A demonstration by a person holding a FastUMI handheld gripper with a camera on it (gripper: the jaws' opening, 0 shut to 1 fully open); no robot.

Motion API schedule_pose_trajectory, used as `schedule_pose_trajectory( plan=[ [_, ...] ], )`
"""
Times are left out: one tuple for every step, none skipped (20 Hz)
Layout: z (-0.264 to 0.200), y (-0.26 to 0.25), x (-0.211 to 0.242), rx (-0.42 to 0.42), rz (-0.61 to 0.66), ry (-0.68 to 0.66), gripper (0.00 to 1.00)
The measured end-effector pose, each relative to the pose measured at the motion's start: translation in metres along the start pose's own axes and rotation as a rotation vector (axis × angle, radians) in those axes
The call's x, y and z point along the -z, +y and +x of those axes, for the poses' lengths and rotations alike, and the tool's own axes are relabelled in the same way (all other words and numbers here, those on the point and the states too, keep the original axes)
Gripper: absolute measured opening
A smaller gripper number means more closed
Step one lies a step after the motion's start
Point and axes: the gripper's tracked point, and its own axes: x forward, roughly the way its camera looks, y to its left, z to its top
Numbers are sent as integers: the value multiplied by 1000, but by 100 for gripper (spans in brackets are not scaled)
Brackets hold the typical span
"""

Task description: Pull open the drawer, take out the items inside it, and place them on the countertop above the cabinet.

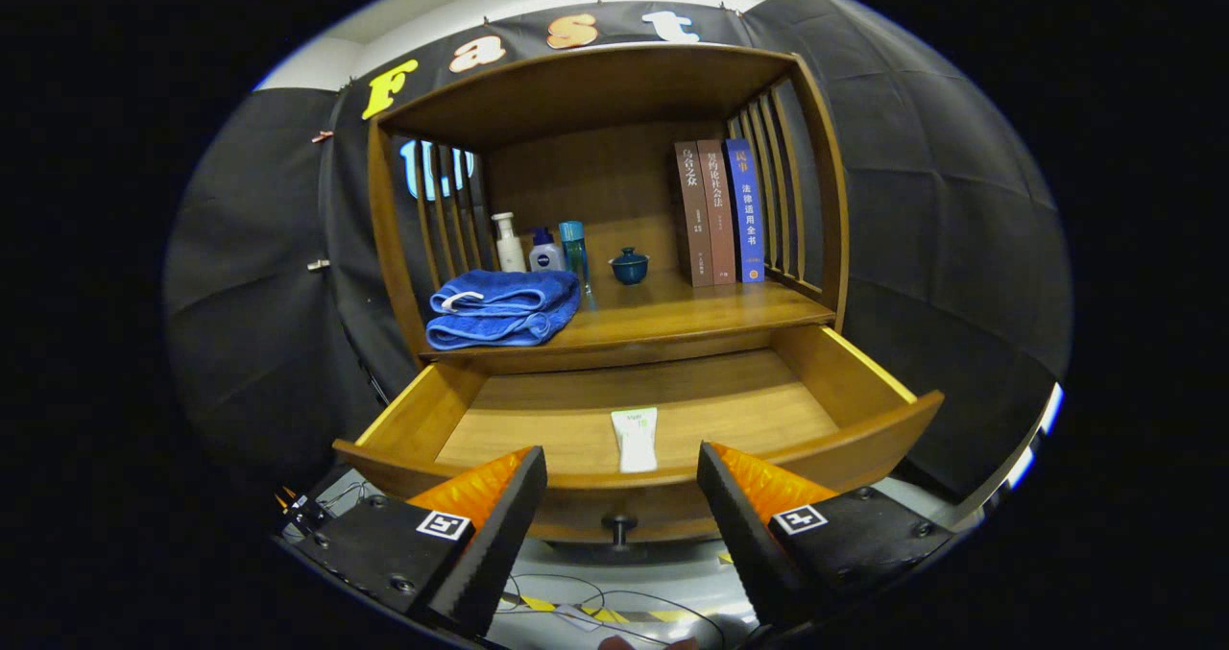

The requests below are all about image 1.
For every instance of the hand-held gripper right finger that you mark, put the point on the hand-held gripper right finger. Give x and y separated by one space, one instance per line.
744 540

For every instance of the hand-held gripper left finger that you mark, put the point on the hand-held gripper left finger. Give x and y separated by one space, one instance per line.
499 544

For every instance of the wooden drawer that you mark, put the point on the wooden drawer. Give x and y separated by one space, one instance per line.
730 410

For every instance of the white tube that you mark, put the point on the white tube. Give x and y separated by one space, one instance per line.
634 439

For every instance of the wooden countertop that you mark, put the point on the wooden countertop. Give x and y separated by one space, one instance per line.
672 314

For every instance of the wooden cabinet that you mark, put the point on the wooden cabinet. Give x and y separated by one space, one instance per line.
595 84

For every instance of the blue folded towel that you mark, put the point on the blue folded towel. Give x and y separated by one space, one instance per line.
499 314

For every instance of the white bottle with blue cap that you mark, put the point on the white bottle with blue cap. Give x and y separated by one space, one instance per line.
545 258

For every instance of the white pump bottle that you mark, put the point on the white pump bottle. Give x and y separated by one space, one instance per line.
509 252

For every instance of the blue lidded ceramic cup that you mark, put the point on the blue lidded ceramic cup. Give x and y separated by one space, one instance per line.
630 268

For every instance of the tall teal bottle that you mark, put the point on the tall teal bottle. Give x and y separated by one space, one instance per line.
573 247

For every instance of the blue book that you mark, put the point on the blue book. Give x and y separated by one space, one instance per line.
746 218

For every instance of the reddish brown book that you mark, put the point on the reddish brown book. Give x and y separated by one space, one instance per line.
718 218

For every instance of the dark brown book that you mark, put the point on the dark brown book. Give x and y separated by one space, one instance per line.
693 218

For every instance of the black backdrop cloth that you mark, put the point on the black backdrop cloth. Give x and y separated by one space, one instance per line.
960 247

